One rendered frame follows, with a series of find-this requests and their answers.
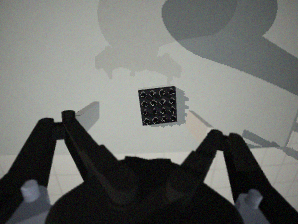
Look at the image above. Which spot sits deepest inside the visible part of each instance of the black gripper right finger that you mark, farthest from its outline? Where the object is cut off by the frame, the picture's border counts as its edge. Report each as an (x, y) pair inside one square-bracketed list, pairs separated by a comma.
[(257, 201)]

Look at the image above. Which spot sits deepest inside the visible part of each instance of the black knob box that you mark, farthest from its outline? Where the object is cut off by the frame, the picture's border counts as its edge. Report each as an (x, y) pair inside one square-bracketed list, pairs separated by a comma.
[(158, 105)]

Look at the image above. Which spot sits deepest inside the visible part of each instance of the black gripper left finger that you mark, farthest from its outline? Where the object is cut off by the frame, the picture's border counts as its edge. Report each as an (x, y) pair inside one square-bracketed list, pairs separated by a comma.
[(24, 196)]

